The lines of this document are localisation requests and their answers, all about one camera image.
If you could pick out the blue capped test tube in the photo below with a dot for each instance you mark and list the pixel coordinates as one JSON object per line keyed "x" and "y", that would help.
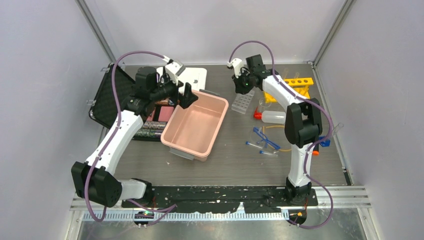
{"x": 268, "y": 153}
{"x": 254, "y": 145}

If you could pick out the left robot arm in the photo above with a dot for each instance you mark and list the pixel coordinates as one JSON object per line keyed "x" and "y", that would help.
{"x": 94, "y": 179}

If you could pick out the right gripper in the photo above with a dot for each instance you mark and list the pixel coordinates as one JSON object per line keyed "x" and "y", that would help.
{"x": 239, "y": 89}

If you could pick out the small blue object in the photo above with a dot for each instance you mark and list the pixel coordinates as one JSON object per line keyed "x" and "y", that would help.
{"x": 324, "y": 143}

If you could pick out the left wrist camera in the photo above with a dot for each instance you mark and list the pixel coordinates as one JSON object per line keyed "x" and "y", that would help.
{"x": 172, "y": 70}

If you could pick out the small glass beaker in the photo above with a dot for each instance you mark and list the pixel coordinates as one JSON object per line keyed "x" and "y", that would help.
{"x": 263, "y": 104}

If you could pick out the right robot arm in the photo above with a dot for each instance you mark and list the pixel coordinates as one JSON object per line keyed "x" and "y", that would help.
{"x": 303, "y": 121}

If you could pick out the black poker chip case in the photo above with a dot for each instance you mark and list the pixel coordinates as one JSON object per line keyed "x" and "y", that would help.
{"x": 103, "y": 108}

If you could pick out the blue safety glasses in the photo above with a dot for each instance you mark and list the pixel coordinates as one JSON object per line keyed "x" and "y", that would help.
{"x": 260, "y": 139}

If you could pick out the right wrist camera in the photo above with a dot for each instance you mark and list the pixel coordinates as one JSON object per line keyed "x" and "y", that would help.
{"x": 236, "y": 65}

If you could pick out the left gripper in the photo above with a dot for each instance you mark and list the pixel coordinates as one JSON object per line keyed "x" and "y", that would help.
{"x": 188, "y": 97}

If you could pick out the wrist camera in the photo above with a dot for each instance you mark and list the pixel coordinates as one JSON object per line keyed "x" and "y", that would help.
{"x": 172, "y": 70}
{"x": 236, "y": 65}

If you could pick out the pink plastic bin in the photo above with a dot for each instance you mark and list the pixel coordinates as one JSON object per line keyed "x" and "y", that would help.
{"x": 191, "y": 133}

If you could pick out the white bin lid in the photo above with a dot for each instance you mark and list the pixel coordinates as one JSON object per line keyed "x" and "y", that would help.
{"x": 195, "y": 76}

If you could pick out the yellow rubber tube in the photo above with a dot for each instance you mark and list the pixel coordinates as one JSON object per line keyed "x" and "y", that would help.
{"x": 276, "y": 134}

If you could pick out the yellow test tube rack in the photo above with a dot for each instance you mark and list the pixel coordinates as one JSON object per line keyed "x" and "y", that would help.
{"x": 300, "y": 85}

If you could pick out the clear tube rack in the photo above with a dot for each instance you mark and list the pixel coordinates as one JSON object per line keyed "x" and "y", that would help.
{"x": 242, "y": 101}

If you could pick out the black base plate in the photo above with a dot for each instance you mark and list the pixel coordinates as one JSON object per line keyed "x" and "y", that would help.
{"x": 220, "y": 199}

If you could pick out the black flashlight orange end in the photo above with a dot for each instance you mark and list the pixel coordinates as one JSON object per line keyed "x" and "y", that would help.
{"x": 316, "y": 150}

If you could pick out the white wash bottle red cap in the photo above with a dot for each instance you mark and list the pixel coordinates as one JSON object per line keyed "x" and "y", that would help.
{"x": 270, "y": 116}

